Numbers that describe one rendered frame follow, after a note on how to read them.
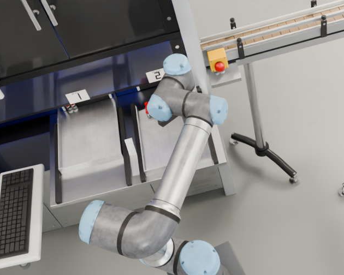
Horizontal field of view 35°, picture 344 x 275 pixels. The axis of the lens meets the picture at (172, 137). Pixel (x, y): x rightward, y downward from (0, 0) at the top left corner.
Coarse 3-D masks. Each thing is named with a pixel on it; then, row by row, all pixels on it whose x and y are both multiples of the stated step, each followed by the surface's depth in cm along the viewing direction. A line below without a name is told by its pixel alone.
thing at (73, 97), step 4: (76, 92) 221; (80, 92) 221; (84, 92) 221; (68, 96) 222; (72, 96) 222; (76, 96) 223; (80, 96) 223; (84, 96) 223; (88, 96) 224; (72, 100) 224; (76, 100) 224; (80, 100) 225
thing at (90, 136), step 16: (64, 112) 239; (80, 112) 237; (96, 112) 235; (112, 112) 232; (64, 128) 233; (80, 128) 231; (96, 128) 229; (112, 128) 227; (64, 144) 228; (80, 144) 226; (96, 144) 224; (112, 144) 222; (64, 160) 222; (80, 160) 220; (96, 160) 215; (112, 160) 217
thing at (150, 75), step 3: (159, 69) 218; (162, 69) 218; (150, 72) 218; (153, 72) 219; (159, 72) 219; (162, 72) 219; (147, 75) 219; (150, 75) 220; (153, 75) 220; (159, 75) 220; (162, 75) 221; (150, 78) 221; (153, 78) 221; (150, 81) 222; (153, 81) 222
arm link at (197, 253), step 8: (200, 240) 172; (184, 248) 171; (192, 248) 171; (200, 248) 170; (208, 248) 170; (176, 256) 172; (184, 256) 169; (192, 256) 169; (200, 256) 169; (208, 256) 168; (216, 256) 169; (176, 264) 171; (184, 264) 168; (192, 264) 168; (200, 264) 167; (208, 264) 167; (216, 264) 169; (176, 272) 173; (184, 272) 171; (192, 272) 167; (200, 272) 166; (208, 272) 167; (216, 272) 170
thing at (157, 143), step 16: (144, 112) 228; (144, 128) 223; (160, 128) 221; (176, 128) 219; (144, 144) 218; (160, 144) 216; (208, 144) 208; (144, 160) 211; (160, 160) 211; (208, 160) 206
